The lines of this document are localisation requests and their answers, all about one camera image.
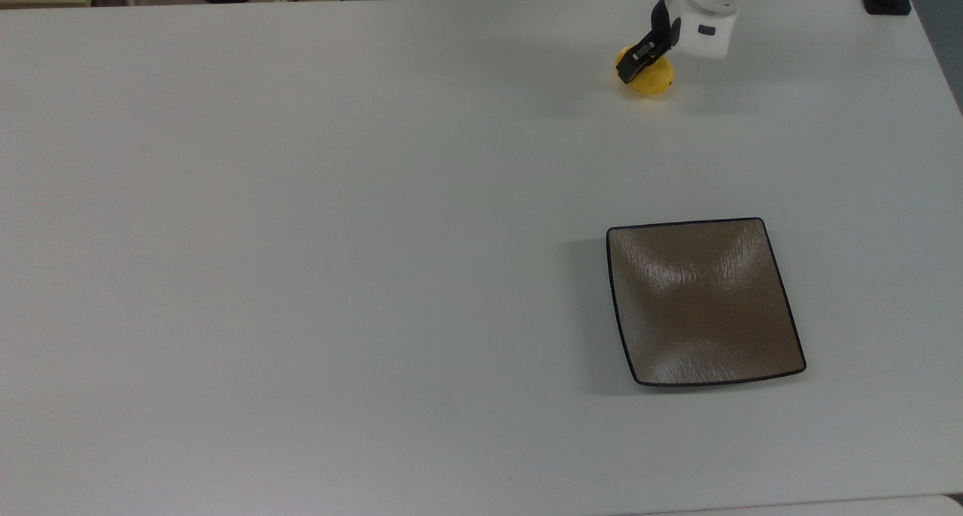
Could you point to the square brown ceramic plate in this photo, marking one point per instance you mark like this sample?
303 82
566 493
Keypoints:
707 305

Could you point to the yellow lemon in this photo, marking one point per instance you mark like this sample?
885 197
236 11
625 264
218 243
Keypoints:
656 80

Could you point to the Franka gripper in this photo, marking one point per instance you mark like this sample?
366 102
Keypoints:
707 34

